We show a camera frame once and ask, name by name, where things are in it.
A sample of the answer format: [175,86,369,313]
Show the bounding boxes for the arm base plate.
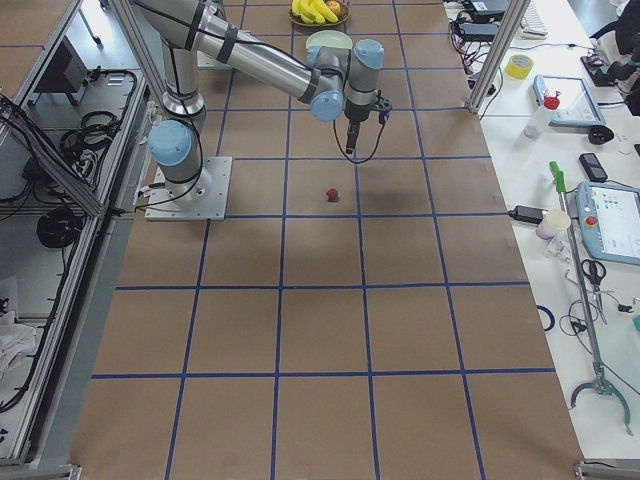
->
[145,157,233,221]

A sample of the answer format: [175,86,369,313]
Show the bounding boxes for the yellow tape roll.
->
[504,54,534,80]

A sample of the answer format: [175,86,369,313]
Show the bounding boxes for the teach pendant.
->
[532,74,606,128]
[575,182,639,265]

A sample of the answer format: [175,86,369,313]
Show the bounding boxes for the woven wicker basket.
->
[288,8,352,28]

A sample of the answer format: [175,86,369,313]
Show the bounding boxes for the black power adapter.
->
[507,205,547,225]

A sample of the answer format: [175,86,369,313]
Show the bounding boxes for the teach pendant far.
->
[532,74,606,128]

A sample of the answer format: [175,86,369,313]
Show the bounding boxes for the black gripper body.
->
[344,102,375,136]

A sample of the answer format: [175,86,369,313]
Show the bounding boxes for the red apple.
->
[326,0,341,16]

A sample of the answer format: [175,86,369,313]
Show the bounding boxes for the yellow banana bunch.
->
[291,0,340,25]

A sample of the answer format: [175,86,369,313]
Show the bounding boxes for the reacher grabber tool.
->
[549,161,633,436]

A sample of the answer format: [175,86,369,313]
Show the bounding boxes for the plastic bottle red cap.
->
[523,90,561,140]

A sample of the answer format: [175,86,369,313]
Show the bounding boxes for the teach pendant near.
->
[575,182,639,265]

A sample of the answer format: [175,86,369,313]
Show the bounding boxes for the aluminium frame post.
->
[468,0,530,114]

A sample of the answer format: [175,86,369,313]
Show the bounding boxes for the strawberry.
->
[325,188,339,203]

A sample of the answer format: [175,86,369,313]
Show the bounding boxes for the black small bowl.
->
[588,125,615,146]

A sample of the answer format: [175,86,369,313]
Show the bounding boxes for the black scissors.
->
[581,259,607,324]

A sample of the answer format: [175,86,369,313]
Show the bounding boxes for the light green plate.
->
[305,30,353,50]

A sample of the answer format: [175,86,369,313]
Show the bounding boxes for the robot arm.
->
[137,1,391,159]

